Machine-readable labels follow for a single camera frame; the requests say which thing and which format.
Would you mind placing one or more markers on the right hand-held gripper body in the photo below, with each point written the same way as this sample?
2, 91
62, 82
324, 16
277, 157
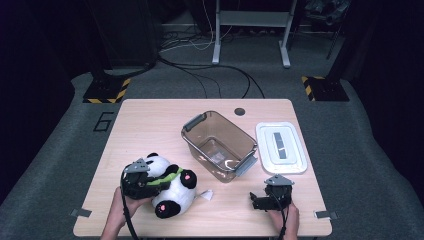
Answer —
278, 195

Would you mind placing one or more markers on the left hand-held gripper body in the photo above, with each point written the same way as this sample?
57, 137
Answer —
138, 183

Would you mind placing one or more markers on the panda plush toy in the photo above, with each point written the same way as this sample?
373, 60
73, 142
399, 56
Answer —
176, 190

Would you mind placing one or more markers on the white storage box lid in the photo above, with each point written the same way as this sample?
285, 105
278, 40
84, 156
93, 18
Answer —
281, 148

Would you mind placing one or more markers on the brown transparent storage box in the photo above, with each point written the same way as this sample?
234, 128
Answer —
220, 146

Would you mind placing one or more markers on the person's right hand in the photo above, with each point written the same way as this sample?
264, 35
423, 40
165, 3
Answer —
288, 220

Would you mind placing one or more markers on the person's left hand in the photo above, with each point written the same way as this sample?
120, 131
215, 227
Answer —
128, 210

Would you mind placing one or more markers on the grey tape strip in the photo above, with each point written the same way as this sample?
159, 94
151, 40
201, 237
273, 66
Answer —
81, 212
326, 215

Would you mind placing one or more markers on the dark round table grommet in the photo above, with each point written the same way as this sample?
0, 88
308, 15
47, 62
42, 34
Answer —
239, 111

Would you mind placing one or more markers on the black striped stand base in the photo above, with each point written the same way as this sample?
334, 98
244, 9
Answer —
326, 89
103, 91

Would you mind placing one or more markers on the large black case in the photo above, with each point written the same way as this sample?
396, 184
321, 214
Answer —
126, 33

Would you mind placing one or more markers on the dark equipment on stand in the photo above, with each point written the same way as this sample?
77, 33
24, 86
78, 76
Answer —
328, 10

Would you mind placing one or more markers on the white metal stand frame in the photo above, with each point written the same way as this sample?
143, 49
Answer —
253, 18

